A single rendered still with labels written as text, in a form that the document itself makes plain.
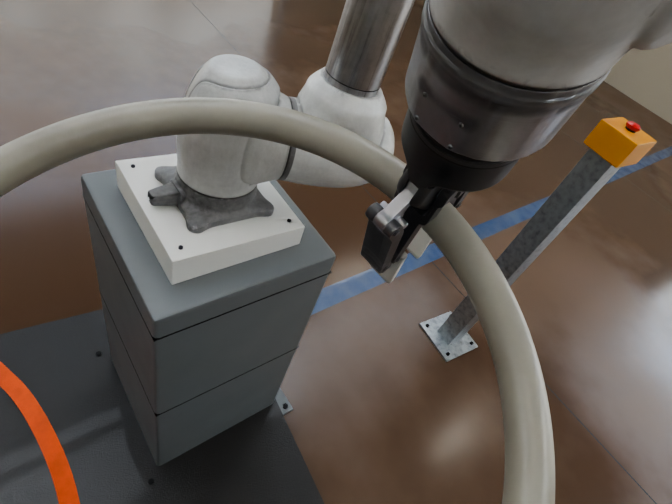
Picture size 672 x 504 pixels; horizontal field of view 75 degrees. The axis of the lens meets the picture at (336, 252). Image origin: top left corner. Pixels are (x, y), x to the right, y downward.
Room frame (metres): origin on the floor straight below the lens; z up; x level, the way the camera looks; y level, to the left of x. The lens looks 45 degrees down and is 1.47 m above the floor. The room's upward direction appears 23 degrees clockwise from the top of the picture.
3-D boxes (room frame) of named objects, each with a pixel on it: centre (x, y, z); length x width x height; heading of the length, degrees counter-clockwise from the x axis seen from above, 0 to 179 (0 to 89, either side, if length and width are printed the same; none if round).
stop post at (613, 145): (1.28, -0.61, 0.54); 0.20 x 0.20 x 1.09; 47
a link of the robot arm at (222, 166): (0.65, 0.26, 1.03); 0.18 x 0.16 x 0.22; 119
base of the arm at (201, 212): (0.62, 0.28, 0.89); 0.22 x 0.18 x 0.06; 143
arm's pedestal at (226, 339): (0.64, 0.27, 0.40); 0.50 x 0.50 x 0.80; 53
